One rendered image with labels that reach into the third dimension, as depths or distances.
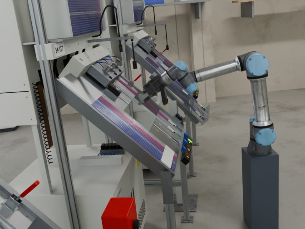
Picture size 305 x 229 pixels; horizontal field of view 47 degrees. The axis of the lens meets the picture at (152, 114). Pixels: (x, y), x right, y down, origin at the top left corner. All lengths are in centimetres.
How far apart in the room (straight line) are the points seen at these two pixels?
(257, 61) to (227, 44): 382
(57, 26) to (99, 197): 86
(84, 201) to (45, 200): 21
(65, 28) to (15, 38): 23
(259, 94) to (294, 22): 415
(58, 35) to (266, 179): 150
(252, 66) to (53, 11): 106
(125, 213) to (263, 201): 128
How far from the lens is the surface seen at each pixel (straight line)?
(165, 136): 200
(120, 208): 136
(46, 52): 163
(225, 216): 271
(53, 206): 196
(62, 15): 174
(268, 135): 211
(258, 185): 236
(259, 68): 200
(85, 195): 185
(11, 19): 174
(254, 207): 243
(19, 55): 174
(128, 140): 166
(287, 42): 613
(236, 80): 593
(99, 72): 194
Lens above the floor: 147
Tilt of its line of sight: 16 degrees down
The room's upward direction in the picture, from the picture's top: 6 degrees counter-clockwise
